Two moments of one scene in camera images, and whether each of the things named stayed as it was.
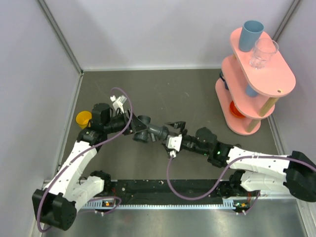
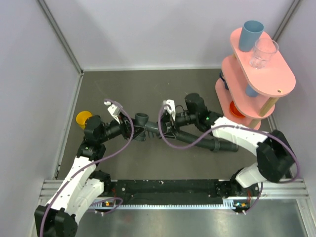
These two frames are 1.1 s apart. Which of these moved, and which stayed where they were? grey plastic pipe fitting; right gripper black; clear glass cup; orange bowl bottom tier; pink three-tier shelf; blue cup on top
Moved: grey plastic pipe fitting; right gripper black
Stayed: clear glass cup; orange bowl bottom tier; blue cup on top; pink three-tier shelf
